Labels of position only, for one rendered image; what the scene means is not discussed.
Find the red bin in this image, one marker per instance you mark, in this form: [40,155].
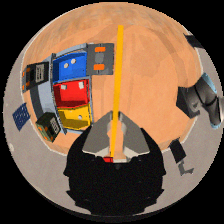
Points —
[73,96]

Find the blue open bin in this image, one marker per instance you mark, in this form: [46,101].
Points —
[74,70]

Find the yellow bar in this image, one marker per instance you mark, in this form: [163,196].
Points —
[117,84]

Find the yellow open bin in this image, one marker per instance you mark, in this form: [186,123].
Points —
[70,119]

